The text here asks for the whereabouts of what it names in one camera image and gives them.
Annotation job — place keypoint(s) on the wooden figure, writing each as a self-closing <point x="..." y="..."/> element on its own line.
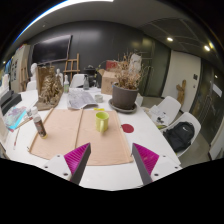
<point x="181" y="92"/>

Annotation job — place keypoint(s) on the printed newspaper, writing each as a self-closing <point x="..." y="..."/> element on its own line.
<point x="80" y="99"/>

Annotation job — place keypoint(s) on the black case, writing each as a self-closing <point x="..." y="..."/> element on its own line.
<point x="10" y="101"/>

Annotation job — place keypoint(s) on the black wall screen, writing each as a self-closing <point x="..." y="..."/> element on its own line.
<point x="51" y="50"/>

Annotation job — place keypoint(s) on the golden relief sculpture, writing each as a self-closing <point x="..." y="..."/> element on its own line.
<point x="50" y="90"/>

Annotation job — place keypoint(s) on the white display panel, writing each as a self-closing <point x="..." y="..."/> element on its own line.
<point x="20" y="65"/>

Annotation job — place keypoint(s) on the beige wooden board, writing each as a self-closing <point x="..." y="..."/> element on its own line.
<point x="63" y="133"/>

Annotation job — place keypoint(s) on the small white plaster figure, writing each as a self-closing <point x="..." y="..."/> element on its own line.
<point x="59" y="76"/>

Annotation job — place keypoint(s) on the stack of papers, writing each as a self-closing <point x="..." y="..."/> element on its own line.
<point x="158" y="116"/>

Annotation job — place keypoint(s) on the long ceiling light strip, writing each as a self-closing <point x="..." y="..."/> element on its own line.
<point x="50" y="11"/>

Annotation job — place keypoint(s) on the white chair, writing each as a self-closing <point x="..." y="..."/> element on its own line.
<point x="171" y="105"/>
<point x="194" y="120"/>
<point x="77" y="80"/>

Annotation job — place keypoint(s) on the brown cardboard box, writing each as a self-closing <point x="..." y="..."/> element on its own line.
<point x="107" y="83"/>

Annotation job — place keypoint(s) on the white bottle with green liquid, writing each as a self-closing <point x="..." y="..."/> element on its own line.
<point x="66" y="86"/>

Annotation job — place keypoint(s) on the wooden easel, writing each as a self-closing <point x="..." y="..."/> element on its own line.
<point x="71" y="66"/>

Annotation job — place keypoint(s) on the small paint jar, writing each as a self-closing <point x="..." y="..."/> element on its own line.
<point x="29" y="114"/>

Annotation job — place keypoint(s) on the yellow-green mug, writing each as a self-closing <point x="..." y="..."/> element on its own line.
<point x="101" y="121"/>

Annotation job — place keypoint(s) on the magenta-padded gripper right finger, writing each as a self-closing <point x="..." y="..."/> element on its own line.
<point x="166" y="165"/>

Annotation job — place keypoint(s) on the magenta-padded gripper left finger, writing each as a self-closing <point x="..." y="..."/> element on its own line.
<point x="55" y="165"/>

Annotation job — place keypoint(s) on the wooden paintbrush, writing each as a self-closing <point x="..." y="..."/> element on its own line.
<point x="24" y="123"/>

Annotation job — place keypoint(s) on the red box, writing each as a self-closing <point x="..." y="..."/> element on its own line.
<point x="111" y="64"/>

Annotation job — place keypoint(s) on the small flat yellow item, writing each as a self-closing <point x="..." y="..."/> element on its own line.
<point x="99" y="109"/>

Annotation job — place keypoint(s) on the flat round red coaster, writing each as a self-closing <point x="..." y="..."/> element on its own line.
<point x="127" y="128"/>

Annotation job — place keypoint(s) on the ceiling spot lights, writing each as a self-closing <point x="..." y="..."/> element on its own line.
<point x="170" y="39"/>

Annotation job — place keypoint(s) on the black backpack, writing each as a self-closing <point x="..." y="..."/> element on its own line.
<point x="178" y="136"/>

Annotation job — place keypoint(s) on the dried plant in grey pot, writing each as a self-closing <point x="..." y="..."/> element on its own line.
<point x="124" y="96"/>

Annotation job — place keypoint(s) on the white plaster bust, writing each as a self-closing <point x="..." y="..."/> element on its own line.
<point x="33" y="71"/>

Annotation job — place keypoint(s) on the clear white-capped drink bottle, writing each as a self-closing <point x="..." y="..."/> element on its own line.
<point x="40" y="128"/>

